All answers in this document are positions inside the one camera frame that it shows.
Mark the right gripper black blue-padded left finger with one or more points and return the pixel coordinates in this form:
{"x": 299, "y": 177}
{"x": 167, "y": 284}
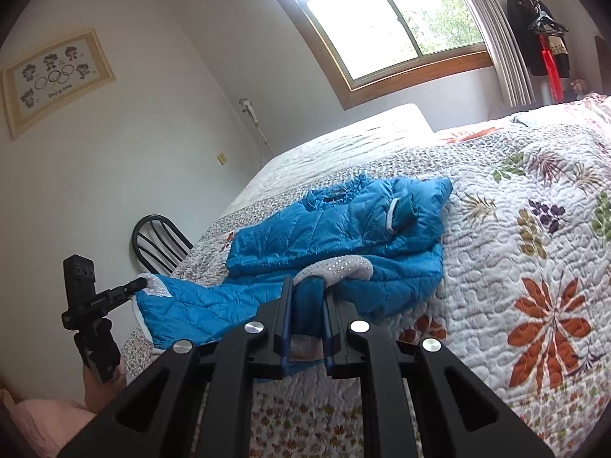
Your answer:
{"x": 194, "y": 400}

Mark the blue quilted down jacket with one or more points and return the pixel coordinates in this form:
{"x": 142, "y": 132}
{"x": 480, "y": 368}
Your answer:
{"x": 376, "y": 241}

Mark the pink sleeve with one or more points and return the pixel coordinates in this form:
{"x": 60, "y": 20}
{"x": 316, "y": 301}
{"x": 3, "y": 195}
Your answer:
{"x": 47, "y": 424}

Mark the grey striped curtain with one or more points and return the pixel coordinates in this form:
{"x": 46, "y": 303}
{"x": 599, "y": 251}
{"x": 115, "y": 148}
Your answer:
{"x": 503, "y": 48}

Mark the white wall plug with cord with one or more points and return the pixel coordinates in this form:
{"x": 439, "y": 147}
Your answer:
{"x": 248, "y": 108}

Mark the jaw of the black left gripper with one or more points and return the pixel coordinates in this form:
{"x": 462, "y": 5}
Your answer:
{"x": 111, "y": 299}

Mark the black metal chair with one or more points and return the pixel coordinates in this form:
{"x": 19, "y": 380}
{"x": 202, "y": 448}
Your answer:
{"x": 158, "y": 245}

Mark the yellow wall socket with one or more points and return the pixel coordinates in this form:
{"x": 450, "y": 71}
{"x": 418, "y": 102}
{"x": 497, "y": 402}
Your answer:
{"x": 221, "y": 158}

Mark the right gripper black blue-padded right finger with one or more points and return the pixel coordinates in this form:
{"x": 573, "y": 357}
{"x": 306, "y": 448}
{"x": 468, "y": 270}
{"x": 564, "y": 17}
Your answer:
{"x": 419, "y": 399}

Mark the framed olympic mascot picture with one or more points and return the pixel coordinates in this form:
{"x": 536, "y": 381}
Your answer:
{"x": 52, "y": 77}

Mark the dark clothes on coat rack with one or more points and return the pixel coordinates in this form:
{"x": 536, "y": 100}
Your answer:
{"x": 537, "y": 32}

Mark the large wooden-framed window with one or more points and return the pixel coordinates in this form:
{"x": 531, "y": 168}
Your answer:
{"x": 368, "y": 49}

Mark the person's left hand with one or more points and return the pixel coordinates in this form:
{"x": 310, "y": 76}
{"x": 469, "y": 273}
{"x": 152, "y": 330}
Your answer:
{"x": 97, "y": 395}

